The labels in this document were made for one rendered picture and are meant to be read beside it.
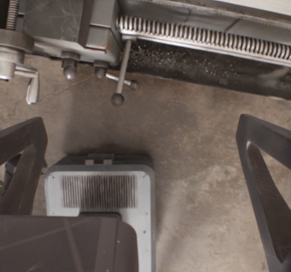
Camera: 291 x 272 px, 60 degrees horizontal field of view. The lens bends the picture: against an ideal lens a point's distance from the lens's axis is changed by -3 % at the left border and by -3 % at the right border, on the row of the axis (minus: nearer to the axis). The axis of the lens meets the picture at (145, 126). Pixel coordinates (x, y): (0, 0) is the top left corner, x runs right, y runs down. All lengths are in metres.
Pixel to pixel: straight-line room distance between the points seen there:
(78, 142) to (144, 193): 0.49
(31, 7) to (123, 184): 0.85
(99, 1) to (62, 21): 0.12
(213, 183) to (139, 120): 0.54
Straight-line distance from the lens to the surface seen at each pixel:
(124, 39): 0.83
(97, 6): 0.67
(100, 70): 0.84
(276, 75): 1.14
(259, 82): 1.11
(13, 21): 0.64
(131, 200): 1.25
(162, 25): 0.71
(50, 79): 1.52
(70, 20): 0.59
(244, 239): 1.73
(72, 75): 0.65
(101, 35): 0.64
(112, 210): 1.27
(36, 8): 0.62
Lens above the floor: 1.42
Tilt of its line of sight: 84 degrees down
